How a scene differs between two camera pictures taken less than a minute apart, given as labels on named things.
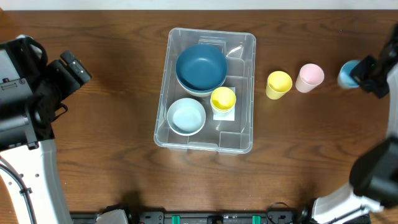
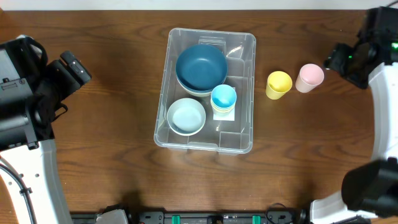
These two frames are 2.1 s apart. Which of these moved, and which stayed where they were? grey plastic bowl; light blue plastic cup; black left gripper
Moved: light blue plastic cup
Stayed: black left gripper; grey plastic bowl
